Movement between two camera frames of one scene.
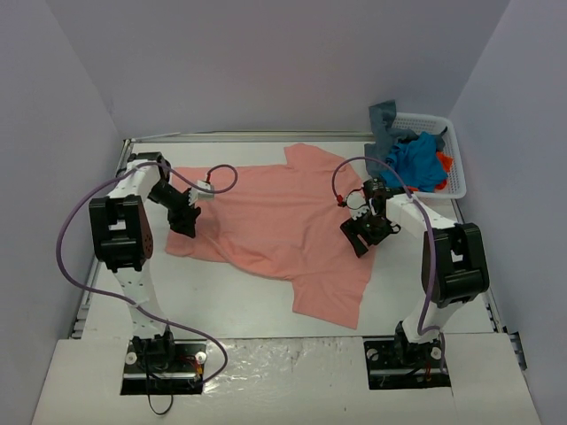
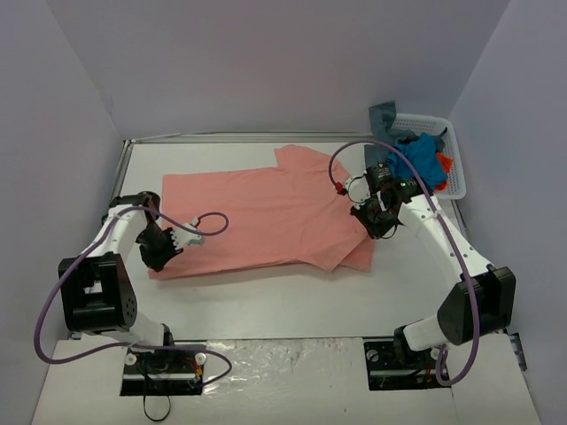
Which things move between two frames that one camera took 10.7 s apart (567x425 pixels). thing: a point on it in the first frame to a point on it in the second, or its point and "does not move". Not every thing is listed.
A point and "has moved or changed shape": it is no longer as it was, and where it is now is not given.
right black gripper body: [366, 227] does not move
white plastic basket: [456, 186] does not move
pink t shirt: [284, 219] has moved or changed shape
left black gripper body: [182, 212] to [159, 250]
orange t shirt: [447, 161] does not move
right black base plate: [396, 364] does not move
